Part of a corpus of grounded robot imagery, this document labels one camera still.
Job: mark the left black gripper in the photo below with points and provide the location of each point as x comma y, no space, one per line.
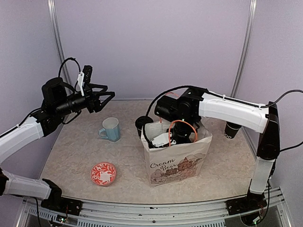
92,99

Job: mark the cream bear paper bag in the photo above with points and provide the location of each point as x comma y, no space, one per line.
181,161

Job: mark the black paper coffee cup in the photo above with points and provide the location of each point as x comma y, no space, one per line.
229,133

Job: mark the black plastic cup lid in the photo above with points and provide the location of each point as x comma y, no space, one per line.
233,126

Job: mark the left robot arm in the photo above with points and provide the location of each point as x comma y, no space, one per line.
60,100

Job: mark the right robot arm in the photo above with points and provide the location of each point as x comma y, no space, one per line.
259,117

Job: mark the light blue mug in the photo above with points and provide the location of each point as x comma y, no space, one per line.
110,130

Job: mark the red patterned bowl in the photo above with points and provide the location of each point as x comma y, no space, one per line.
103,174

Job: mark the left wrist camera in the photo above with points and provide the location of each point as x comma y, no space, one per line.
83,78

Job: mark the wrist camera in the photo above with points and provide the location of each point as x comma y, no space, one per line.
163,140
83,78

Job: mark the left aluminium post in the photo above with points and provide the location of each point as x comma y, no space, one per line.
56,30

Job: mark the aluminium post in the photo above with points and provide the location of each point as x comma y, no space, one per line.
245,47
56,30

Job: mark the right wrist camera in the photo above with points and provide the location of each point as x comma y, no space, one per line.
163,140

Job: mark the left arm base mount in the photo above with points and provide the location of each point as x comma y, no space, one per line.
57,202

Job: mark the right aluminium post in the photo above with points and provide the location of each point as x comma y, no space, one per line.
245,47

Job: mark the aluminium front rail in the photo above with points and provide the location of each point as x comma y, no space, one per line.
193,214

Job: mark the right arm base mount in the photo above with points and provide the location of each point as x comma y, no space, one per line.
247,203

